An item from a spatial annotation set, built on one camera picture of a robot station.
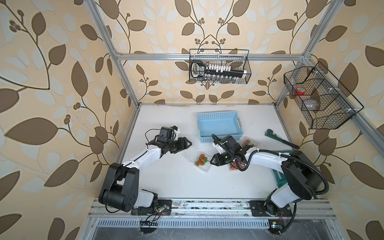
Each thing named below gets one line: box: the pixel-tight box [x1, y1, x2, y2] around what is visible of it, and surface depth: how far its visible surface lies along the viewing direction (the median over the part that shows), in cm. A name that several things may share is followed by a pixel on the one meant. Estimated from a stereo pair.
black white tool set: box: [191, 60, 247, 79], surface depth 84 cm
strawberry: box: [195, 154, 208, 167], surface depth 91 cm
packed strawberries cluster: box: [243, 139, 255, 147], surface depth 98 cm
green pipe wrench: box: [265, 129, 300, 150], surface depth 103 cm
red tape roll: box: [295, 87, 306, 96], surface depth 84 cm
